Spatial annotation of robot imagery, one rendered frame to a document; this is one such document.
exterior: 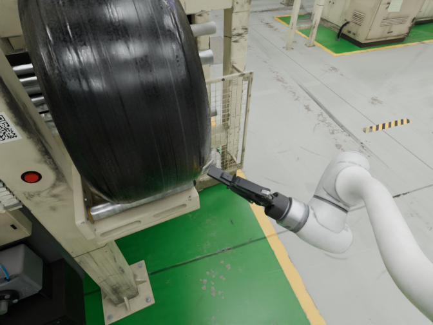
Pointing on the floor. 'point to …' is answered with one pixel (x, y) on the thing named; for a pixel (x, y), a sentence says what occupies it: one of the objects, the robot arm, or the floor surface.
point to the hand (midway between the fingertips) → (220, 175)
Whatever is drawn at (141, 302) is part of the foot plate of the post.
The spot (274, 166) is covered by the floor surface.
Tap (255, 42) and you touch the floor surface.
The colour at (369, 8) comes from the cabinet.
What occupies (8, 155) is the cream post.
